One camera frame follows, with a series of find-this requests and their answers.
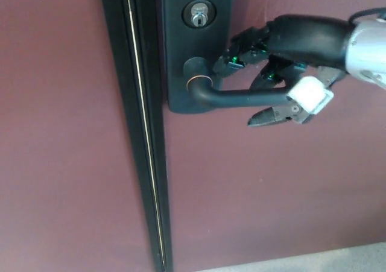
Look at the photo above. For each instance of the silver key lock cylinder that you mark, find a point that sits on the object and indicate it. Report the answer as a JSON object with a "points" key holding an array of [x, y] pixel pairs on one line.
{"points": [[198, 15]]}

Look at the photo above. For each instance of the black door meeting edge strip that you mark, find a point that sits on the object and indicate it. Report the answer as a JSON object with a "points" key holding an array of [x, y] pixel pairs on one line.
{"points": [[147, 127]]}

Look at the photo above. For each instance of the maroon door leaf with lockset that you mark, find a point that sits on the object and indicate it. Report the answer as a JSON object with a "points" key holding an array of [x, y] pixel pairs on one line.
{"points": [[271, 187]]}

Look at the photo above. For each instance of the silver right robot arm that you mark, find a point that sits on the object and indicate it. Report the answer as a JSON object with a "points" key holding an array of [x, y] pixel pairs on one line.
{"points": [[366, 49]]}

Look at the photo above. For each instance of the plain maroon door leaf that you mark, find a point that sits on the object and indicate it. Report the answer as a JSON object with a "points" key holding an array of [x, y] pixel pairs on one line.
{"points": [[54, 127]]}

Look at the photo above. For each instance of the black lockset escutcheon plate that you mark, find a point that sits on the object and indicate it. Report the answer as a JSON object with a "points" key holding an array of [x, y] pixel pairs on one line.
{"points": [[175, 43]]}

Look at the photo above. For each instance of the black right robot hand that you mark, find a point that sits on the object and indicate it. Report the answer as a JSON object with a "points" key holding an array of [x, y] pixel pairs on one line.
{"points": [[307, 39]]}

